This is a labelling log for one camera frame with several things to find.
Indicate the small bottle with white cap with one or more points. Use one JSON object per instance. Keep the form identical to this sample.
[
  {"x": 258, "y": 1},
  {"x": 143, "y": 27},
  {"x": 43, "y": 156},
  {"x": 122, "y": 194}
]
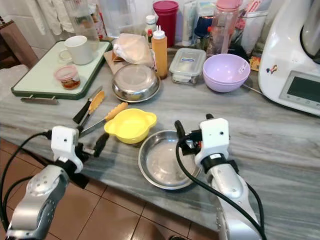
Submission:
[{"x": 150, "y": 25}]

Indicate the dark wooden chair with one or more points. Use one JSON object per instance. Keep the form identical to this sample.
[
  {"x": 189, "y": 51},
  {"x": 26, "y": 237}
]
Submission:
[{"x": 15, "y": 40}]

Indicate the clear bottle with pink lid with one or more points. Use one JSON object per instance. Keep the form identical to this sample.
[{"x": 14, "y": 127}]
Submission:
[{"x": 224, "y": 27}]

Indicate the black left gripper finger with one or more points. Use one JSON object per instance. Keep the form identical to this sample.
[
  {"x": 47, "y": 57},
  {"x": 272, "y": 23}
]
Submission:
[{"x": 101, "y": 143}]

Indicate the steel tongs with orange tips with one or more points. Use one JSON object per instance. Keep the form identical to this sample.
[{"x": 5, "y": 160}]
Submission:
[{"x": 116, "y": 110}]

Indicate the clear lidded food container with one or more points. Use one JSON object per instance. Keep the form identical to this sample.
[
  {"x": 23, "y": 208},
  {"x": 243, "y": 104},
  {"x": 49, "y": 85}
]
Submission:
[{"x": 186, "y": 65}]

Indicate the white ceramic mug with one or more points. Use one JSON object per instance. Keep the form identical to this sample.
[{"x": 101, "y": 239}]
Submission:
[{"x": 81, "y": 50}]

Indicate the clear bag with bread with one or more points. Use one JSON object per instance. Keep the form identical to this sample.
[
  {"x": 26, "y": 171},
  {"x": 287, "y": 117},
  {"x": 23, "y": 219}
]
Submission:
[{"x": 132, "y": 49}]

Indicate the pale green cutting board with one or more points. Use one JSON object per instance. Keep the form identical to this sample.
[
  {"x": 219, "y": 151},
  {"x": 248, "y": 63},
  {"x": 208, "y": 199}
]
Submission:
[{"x": 40, "y": 75}]

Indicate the orange squeeze bottle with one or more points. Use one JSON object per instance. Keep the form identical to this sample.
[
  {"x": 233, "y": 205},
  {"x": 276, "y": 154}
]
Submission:
[{"x": 159, "y": 55}]

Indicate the shallow stainless steel plate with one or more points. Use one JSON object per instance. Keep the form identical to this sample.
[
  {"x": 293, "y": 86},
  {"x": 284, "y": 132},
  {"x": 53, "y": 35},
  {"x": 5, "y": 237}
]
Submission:
[{"x": 165, "y": 162}]

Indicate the small clear sauce cup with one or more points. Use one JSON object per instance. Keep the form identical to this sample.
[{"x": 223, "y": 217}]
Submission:
[{"x": 67, "y": 77}]

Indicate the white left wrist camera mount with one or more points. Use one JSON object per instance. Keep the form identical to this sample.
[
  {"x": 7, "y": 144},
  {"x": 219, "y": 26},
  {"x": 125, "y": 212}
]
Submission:
[{"x": 64, "y": 140}]

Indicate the white pouch packet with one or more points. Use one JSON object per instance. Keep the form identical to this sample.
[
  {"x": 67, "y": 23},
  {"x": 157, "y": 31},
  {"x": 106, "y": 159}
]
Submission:
[{"x": 189, "y": 22}]

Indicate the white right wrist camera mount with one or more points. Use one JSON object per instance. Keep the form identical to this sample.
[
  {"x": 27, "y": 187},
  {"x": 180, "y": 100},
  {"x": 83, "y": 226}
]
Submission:
[{"x": 214, "y": 135}]

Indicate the purple plastic bowl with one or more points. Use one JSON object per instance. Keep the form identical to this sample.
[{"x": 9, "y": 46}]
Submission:
[{"x": 226, "y": 72}]

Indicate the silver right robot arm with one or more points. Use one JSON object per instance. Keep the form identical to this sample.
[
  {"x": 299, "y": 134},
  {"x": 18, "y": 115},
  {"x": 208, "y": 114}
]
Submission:
[{"x": 230, "y": 190}]

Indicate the white kitchen appliance with screen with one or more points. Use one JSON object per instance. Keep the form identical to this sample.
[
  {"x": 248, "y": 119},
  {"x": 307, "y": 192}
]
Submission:
[{"x": 290, "y": 55}]

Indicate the dark blue jar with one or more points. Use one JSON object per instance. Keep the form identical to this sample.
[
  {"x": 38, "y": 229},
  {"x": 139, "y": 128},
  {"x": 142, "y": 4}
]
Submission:
[{"x": 202, "y": 27}]

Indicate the small orange box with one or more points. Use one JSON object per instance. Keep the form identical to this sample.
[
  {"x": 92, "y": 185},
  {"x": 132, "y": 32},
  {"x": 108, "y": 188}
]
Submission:
[{"x": 255, "y": 62}]

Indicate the white hanging cloth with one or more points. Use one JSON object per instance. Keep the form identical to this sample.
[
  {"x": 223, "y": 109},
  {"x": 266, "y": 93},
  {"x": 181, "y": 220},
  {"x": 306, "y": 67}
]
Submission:
[{"x": 47, "y": 15}]

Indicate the brown paper sheet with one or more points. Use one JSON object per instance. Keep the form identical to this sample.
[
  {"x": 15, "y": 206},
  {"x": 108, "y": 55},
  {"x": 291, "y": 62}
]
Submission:
[{"x": 109, "y": 60}]

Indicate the clear glass jar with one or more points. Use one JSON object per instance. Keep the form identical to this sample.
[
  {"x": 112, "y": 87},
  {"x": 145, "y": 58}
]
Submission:
[{"x": 80, "y": 17}]

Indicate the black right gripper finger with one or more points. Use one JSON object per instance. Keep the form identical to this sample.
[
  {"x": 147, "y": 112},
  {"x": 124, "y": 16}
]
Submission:
[
  {"x": 209, "y": 117},
  {"x": 180, "y": 129}
]

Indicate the clear plastic bag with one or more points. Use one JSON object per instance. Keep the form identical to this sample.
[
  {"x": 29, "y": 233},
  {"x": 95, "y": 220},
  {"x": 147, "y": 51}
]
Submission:
[{"x": 252, "y": 30}]

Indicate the upturned stainless steel bowl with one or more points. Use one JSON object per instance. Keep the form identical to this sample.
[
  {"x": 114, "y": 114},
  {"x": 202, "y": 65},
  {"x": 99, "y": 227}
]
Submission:
[{"x": 135, "y": 82}]

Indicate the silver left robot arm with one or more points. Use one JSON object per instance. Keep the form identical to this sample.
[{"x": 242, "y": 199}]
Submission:
[{"x": 37, "y": 200}]

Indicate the maroon plastic tumbler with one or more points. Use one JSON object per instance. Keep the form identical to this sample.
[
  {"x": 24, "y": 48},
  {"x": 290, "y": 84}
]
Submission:
[{"x": 165, "y": 20}]

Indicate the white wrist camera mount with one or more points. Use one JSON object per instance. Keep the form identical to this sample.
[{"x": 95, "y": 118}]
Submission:
[
  {"x": 214, "y": 135},
  {"x": 64, "y": 140}
]

